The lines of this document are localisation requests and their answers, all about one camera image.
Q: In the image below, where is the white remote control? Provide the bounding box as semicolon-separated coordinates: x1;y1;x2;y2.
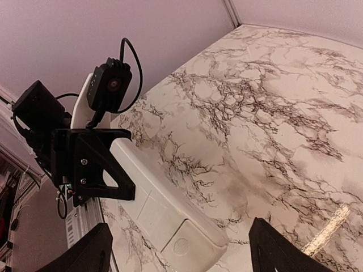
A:
110;138;229;271

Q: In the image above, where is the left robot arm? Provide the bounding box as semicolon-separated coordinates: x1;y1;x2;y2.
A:
11;80;136;201

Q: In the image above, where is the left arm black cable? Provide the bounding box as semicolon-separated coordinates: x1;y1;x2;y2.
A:
55;37;144;114

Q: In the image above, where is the front aluminium rail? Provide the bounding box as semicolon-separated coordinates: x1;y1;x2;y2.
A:
65;195;117;272

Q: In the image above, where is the left aluminium frame post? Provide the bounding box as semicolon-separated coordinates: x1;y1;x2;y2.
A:
222;0;242;28

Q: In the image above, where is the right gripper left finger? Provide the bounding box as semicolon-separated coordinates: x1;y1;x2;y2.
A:
38;223;113;272

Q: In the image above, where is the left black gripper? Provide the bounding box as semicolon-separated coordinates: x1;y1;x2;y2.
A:
37;129;136;207

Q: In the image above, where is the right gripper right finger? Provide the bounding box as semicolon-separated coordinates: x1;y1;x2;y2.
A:
248;218;331;272

